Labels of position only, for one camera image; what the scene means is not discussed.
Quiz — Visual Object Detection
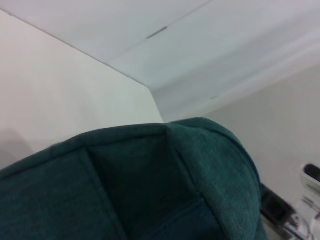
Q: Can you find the dark teal lunch bag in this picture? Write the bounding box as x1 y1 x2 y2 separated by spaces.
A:
0 116 263 240

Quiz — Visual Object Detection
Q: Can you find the dark blurry equipment base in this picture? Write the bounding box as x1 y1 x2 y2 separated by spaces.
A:
259 183 294 226

